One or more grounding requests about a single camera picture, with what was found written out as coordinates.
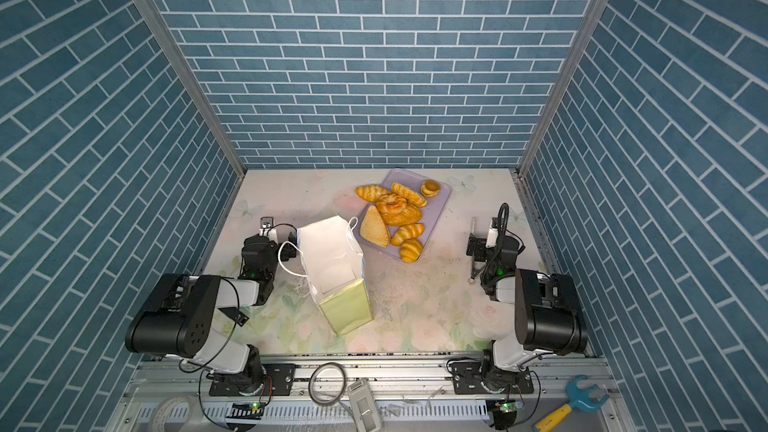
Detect paper bag with floral sides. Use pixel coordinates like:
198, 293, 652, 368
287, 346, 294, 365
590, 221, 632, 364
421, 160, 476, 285
278, 215, 373, 336

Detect long glazed loaf bread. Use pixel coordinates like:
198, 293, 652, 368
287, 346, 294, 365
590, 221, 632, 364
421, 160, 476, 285
391, 182, 427, 208

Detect striped bread roll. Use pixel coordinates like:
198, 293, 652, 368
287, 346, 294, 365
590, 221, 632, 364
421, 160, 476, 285
355, 184, 391, 203

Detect twisted ring bread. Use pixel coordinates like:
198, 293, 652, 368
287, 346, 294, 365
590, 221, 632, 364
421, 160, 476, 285
376, 193, 408, 214

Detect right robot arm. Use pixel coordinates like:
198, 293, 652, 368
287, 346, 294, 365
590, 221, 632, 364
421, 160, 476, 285
446, 234, 588, 395

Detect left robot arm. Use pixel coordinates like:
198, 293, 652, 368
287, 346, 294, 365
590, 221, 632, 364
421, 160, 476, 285
125, 232, 298, 399

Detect sesame oval bread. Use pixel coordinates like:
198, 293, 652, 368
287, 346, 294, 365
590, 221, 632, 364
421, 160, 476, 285
381, 204, 422, 227

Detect triangular toast bread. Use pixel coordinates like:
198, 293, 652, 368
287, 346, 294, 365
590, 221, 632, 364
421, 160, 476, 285
360, 205, 390, 248

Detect lilac plastic tray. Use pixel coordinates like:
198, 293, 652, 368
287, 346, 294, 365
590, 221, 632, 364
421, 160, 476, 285
354, 168, 452, 263

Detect floral table mat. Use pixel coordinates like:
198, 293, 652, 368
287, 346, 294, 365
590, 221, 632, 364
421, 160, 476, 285
205, 169, 543, 355

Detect striped round roll near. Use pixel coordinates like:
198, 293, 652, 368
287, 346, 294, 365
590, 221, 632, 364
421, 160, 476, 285
399, 239, 423, 263

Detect striped croissant roll middle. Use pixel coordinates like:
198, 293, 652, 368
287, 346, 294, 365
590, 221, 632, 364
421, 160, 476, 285
391, 223, 425, 246

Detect small round bun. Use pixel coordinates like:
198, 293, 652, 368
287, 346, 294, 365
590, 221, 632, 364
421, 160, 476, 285
421, 180, 441, 198

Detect blue yellow toy wrench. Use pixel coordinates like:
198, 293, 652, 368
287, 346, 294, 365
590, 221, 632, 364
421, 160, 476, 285
533, 375, 609, 432

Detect grey handheld device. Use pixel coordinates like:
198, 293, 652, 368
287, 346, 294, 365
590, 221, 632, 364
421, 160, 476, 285
347, 378, 383, 432

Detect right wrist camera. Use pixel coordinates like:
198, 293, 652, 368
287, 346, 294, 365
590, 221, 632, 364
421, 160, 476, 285
485, 217, 499, 249

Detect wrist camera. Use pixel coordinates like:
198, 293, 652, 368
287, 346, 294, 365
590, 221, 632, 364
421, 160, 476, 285
258, 216, 279, 243
485, 217, 499, 249

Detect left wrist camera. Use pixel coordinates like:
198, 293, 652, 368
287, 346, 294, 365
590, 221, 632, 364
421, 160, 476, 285
258, 216, 279, 243

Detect grey cable loop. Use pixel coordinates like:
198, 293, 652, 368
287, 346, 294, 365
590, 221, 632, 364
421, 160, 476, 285
308, 362, 349, 407

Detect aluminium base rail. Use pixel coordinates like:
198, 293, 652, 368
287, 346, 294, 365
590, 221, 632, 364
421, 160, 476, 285
107, 353, 633, 431

